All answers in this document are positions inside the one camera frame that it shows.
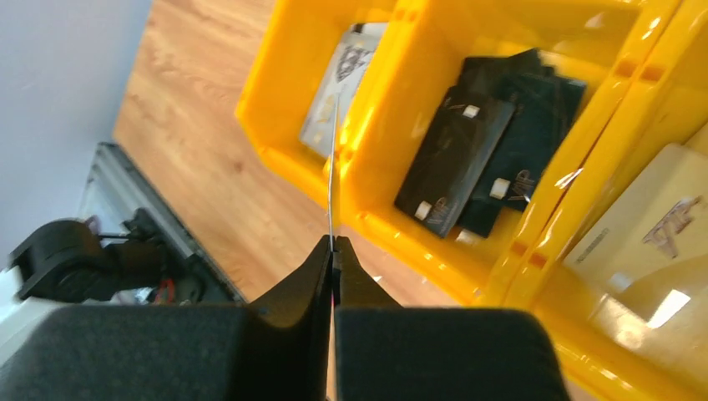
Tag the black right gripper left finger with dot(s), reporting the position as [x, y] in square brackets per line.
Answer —
[274, 348]

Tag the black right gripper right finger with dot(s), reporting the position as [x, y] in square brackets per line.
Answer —
[385, 351]

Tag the thin credit card edge-on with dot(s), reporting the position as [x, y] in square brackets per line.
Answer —
[333, 176]

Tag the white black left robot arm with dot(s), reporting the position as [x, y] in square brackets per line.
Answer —
[71, 261]

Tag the black cards in bin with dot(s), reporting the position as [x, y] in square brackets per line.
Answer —
[489, 143]

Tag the striped beige cards in bin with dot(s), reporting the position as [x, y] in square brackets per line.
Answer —
[647, 254]

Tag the silver cards in bin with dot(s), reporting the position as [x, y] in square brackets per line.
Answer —
[339, 85]

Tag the yellow middle plastic bin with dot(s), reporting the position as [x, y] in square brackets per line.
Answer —
[424, 51]

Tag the yellow plastic bin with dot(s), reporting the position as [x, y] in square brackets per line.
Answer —
[424, 51]
[292, 59]
[665, 103]

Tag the yellow left plastic bin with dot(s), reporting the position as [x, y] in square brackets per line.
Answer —
[292, 59]

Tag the yellow right plastic bin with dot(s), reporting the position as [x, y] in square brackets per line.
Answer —
[665, 103]

